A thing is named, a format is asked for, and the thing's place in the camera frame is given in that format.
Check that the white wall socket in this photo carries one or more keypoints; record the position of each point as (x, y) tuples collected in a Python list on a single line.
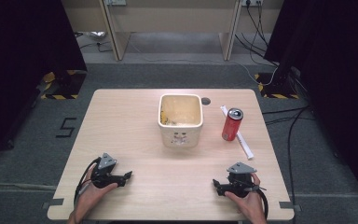
[(251, 2)]

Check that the black stand base hazard tape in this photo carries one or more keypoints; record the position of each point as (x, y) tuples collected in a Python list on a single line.
[(66, 84), (276, 88)]

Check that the person's right hand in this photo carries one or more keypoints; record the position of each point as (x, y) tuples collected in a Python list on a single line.
[(251, 205)]

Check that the cream square plastic bin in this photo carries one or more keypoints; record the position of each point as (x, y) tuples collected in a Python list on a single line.
[(180, 133)]

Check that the grey tape piece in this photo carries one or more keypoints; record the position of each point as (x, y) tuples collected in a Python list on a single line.
[(53, 202), (289, 205)]

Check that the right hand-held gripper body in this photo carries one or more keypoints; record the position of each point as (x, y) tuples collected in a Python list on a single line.
[(240, 182)]

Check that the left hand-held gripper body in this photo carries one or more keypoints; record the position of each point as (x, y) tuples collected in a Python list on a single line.
[(105, 168)]

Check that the white paper-wrapped stick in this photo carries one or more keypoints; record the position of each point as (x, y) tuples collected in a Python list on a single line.
[(245, 147)]

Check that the black curtain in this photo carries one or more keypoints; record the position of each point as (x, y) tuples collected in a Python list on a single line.
[(332, 62), (21, 62)]

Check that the red drink can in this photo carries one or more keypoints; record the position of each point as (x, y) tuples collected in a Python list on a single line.
[(231, 126)]

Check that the white power strip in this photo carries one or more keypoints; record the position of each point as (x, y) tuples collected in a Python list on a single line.
[(115, 2)]

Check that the light wooden desk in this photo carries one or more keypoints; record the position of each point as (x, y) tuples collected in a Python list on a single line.
[(118, 40)]

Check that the person's left hand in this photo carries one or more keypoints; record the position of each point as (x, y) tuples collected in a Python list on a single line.
[(88, 197)]

